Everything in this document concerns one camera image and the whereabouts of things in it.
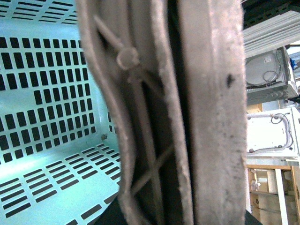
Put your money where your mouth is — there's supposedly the grey basket handle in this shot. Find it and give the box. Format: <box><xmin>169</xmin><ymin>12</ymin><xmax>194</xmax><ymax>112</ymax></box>
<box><xmin>76</xmin><ymin>0</ymin><xmax>247</xmax><ymax>225</ymax></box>

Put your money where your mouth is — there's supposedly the teal plastic shopping basket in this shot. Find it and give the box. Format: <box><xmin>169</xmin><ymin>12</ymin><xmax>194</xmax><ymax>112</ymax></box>
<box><xmin>0</xmin><ymin>0</ymin><xmax>120</xmax><ymax>225</ymax></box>

